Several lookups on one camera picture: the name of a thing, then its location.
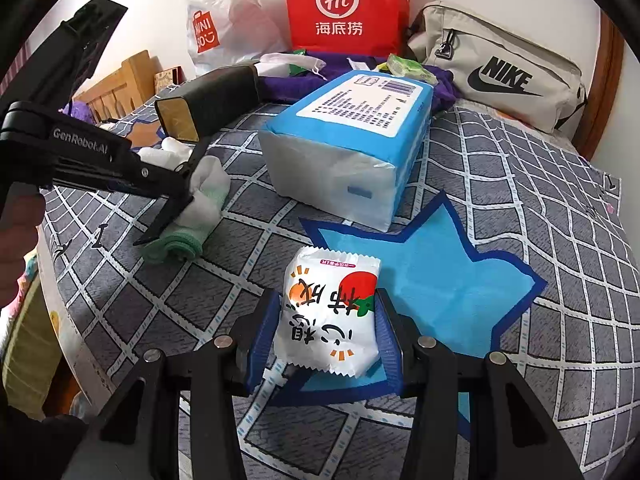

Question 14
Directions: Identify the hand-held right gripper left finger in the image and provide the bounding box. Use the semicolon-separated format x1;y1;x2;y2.
75;287;283;480

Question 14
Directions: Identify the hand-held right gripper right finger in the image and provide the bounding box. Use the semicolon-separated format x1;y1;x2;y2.
372;287;588;480

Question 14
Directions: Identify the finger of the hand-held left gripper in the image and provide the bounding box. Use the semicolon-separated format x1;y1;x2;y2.
132;159;197;247
0;2;128;116

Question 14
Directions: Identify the green and white towel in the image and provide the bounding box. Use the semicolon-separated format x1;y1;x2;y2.
140;155;231;263

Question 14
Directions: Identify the white fruit print snack packet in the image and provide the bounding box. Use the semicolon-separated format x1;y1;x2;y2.
272;245;382;376

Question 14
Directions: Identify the person's left forearm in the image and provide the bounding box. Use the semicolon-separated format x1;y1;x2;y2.
0;390;91;480

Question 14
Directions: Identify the person's left hand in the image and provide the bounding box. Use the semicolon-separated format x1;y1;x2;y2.
0;195;46;311

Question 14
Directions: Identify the purple plush toy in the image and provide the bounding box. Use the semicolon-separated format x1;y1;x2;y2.
60;101;93;123

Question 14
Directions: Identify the patterned brown box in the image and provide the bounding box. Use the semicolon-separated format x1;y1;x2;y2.
154;67;183;96

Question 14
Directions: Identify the black box with gold edge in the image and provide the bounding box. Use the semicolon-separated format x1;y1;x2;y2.
155;65;260;143

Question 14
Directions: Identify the white plastic shopping bag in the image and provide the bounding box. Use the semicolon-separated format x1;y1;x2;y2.
186;0;293;78

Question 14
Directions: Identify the purple cloth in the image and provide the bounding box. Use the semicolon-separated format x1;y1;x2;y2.
257;50;453;111

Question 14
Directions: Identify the white pouch with green label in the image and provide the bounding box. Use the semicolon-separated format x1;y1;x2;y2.
257;52;326;81

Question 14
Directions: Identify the grey checked star blanket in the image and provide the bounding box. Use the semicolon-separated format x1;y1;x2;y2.
37;95;640;480

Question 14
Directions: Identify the blue tissue pack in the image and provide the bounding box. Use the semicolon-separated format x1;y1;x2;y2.
259;71;435;233

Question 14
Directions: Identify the small green packet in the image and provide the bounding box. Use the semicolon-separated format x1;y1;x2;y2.
387;54;437;83

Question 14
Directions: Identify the grey waist bag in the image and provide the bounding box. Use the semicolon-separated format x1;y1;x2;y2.
407;1;587;133

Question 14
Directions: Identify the dark brown wooden headboard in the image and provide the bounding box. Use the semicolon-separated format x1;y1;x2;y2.
575;12;626;161

